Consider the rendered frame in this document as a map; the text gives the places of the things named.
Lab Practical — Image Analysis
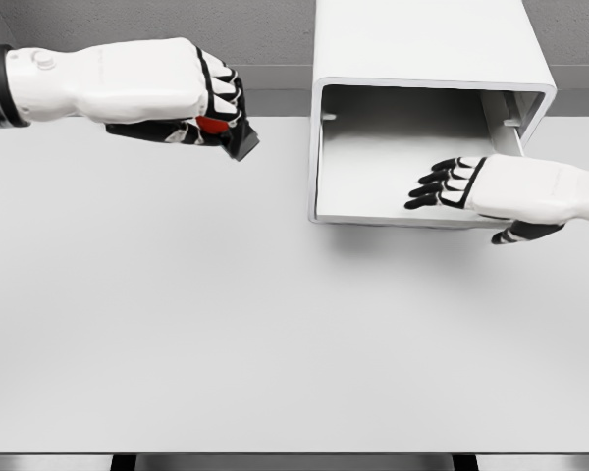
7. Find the white tabletop storage cabinet shell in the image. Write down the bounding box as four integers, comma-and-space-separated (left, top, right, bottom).
305, 0, 558, 230

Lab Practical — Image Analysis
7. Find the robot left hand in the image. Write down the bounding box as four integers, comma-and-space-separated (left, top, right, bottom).
70, 37, 248, 147

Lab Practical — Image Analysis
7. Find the black load switch red knob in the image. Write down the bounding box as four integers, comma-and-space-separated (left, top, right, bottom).
195, 114, 262, 163

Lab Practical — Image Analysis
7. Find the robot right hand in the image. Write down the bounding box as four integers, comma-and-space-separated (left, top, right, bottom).
403, 155, 572, 246

